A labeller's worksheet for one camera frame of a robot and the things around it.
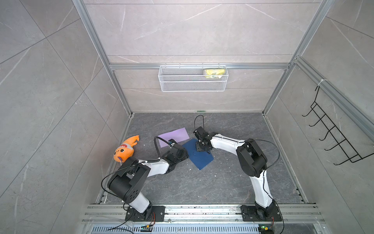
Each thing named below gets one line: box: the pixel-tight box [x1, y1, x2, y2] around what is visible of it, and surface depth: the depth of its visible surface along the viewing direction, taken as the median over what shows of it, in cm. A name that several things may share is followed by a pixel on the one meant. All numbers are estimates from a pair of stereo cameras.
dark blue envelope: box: [182, 137, 214, 171], surface depth 95 cm
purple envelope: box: [157, 127, 190, 148], surface depth 108 cm
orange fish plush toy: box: [112, 135, 140, 163], surface depth 91 cm
